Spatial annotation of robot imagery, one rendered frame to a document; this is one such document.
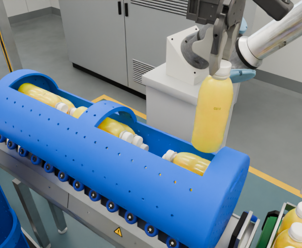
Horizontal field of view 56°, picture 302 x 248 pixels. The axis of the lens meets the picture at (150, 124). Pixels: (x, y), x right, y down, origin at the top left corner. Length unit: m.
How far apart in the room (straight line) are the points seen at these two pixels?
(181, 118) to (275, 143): 1.75
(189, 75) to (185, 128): 0.23
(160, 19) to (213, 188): 2.14
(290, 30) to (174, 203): 0.58
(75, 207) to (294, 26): 0.91
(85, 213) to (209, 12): 0.78
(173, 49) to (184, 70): 0.09
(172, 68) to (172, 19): 1.41
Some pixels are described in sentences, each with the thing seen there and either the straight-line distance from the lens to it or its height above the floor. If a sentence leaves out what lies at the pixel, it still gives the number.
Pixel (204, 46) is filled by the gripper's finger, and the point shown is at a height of 1.51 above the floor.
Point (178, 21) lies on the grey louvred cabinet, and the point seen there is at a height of 0.96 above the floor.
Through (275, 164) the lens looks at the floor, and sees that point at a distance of 2.64.
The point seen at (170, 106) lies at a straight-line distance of 1.21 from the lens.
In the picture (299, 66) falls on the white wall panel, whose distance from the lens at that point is 3.61.
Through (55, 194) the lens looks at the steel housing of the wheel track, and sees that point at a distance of 1.15.
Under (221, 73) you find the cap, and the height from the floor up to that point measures 1.46.
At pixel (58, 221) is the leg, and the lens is 1.98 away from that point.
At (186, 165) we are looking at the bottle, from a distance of 0.83.
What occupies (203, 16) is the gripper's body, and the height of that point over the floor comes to 1.56.
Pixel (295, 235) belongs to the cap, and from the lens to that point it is 0.80.
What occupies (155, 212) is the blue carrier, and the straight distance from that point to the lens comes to 0.74.
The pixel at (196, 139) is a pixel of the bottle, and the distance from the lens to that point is 0.67.
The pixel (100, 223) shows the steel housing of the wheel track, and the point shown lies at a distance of 1.04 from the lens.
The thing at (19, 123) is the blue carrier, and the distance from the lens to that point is 1.03.
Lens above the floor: 1.72
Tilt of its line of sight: 37 degrees down
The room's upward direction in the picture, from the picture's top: straight up
